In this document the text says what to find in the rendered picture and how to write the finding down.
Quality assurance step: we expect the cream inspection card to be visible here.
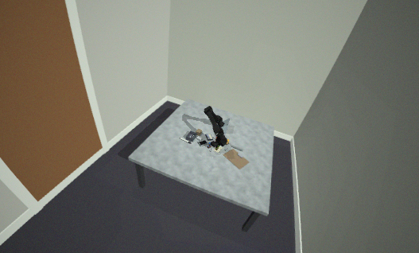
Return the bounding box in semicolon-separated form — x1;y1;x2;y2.
214;146;224;153

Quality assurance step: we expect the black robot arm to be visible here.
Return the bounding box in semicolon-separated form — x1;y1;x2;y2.
204;106;227;146

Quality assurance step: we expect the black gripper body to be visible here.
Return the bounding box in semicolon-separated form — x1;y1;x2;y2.
211;137;219;147

